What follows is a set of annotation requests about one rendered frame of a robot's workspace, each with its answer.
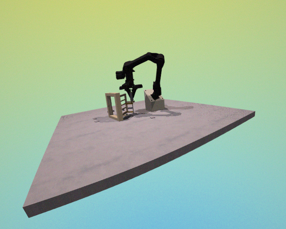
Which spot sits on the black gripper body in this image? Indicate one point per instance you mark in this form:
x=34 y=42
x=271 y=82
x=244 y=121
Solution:
x=133 y=86

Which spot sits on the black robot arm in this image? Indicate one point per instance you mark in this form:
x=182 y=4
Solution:
x=128 y=70

